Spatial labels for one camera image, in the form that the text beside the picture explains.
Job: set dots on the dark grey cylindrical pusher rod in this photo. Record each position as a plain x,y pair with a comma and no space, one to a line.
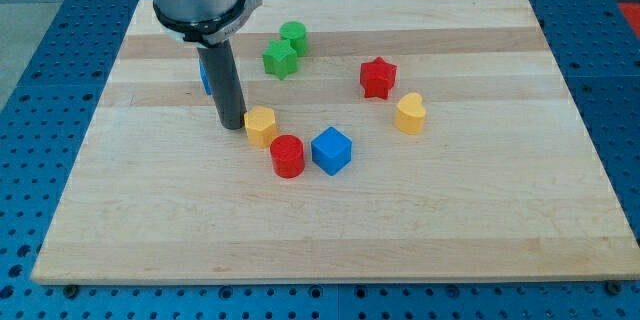
221,74

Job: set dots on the yellow hexagon block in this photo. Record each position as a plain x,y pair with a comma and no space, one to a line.
261,126

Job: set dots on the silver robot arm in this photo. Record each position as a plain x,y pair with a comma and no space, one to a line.
209,25

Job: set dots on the yellow heart block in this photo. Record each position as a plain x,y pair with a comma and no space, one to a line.
410,114

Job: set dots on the blue block behind rod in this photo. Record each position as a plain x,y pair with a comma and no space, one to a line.
204,78

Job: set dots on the green star block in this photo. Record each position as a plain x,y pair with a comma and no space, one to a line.
280,59

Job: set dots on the green cylinder block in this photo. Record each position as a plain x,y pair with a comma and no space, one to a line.
296,33

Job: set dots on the red cylinder block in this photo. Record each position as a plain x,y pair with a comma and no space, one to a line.
287,155

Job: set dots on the blue cube block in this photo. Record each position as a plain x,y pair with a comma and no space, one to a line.
331,150

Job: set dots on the red star block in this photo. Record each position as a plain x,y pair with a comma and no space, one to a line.
377,78

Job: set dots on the wooden board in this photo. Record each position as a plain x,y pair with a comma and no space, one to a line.
503,184

